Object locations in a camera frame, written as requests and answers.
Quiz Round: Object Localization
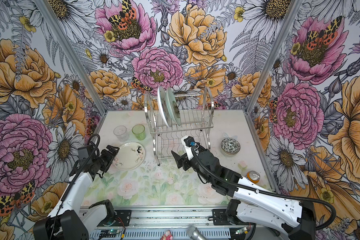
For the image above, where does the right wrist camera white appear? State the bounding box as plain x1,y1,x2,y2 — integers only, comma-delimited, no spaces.
181,136,197,161

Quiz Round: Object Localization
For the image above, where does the green circuit board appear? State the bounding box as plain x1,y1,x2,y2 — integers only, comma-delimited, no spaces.
99,229,119,238

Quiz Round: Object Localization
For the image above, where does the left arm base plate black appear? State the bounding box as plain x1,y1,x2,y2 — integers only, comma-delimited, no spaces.
105,210,132,227

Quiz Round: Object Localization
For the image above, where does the clear glass cup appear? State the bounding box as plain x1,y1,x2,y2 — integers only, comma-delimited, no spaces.
114,126,129,142

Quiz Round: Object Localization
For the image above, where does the orange capped small jar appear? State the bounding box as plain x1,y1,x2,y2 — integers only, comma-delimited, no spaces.
247,171,261,184

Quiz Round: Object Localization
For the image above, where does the right black corrugated cable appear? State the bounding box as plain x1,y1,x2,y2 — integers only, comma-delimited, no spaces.
190,142,337,231

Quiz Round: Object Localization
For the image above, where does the aluminium frame rail front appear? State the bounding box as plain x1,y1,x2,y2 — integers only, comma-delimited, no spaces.
43,205,299,230

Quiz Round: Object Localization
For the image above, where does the mint green plate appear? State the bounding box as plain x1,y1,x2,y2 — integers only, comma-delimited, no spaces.
166,88,181,126

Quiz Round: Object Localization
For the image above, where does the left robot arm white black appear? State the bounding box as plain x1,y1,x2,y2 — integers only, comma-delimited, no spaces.
33,145,120,240

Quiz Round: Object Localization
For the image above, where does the green tinted glass cup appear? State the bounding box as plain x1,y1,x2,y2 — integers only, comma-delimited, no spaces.
132,124,146,141

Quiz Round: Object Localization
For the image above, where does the small red pink figure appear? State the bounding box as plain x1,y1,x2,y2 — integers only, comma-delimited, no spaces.
160,230,173,240

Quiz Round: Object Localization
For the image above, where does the silver microphone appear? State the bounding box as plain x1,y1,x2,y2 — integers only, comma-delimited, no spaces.
186,225,207,240

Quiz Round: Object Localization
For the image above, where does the pink black patterned bowl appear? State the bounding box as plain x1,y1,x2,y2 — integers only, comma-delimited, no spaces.
221,138,241,156

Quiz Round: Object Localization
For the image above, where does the cream white plate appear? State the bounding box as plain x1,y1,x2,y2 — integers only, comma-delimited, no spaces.
113,142,146,171

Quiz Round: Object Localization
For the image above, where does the watermelon pattern plate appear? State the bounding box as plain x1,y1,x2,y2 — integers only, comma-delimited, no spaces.
158,87,172,128

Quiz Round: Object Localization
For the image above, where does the chrome two-tier dish rack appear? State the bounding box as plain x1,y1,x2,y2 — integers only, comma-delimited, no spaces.
144,87,215,165

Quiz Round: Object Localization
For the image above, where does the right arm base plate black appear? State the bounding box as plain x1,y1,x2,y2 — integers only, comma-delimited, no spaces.
209,209,245,226

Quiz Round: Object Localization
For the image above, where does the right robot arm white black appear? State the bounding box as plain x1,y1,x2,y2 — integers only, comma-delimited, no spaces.
172,147,316,240

